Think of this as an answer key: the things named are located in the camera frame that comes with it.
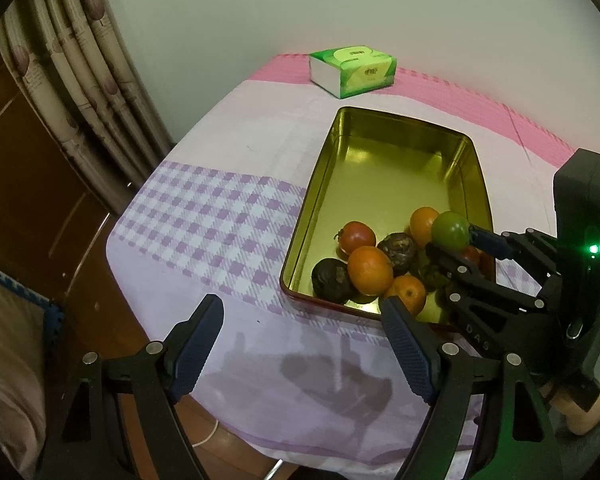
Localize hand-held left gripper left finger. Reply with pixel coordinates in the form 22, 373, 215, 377
32, 294, 225, 480

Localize small tangerine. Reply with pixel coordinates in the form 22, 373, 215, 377
409, 207, 441, 248
384, 274, 427, 317

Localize dark round fruit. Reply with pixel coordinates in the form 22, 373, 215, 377
311, 258, 361, 304

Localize blue foam mat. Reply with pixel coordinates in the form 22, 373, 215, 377
0, 259, 65, 326

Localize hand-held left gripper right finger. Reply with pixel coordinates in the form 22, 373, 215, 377
380, 296, 566, 480

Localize white cable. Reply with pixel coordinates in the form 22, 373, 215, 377
192, 417, 222, 448

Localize person's right forearm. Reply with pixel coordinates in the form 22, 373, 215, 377
542, 377, 600, 436

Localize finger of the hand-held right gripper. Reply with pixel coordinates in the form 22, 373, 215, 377
425, 241, 557, 375
467, 224, 563, 286

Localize brown-green round fruit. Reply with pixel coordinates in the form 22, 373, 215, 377
417, 260, 451, 292

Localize green tomato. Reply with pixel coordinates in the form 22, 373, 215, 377
430, 211, 471, 253

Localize beige patterned curtain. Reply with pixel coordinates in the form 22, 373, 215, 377
0, 0, 176, 216

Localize dark passion fruit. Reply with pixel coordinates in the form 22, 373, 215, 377
377, 232, 417, 277

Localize green tissue pack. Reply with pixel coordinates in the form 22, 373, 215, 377
309, 45, 397, 100

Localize red tomato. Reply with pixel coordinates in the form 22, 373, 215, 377
336, 221, 377, 256

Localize large orange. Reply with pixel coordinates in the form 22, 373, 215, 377
347, 245, 394, 296

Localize gold metal tray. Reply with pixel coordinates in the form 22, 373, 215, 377
280, 106, 498, 333

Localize pink and purple checked tablecloth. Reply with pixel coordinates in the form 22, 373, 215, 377
105, 52, 596, 476

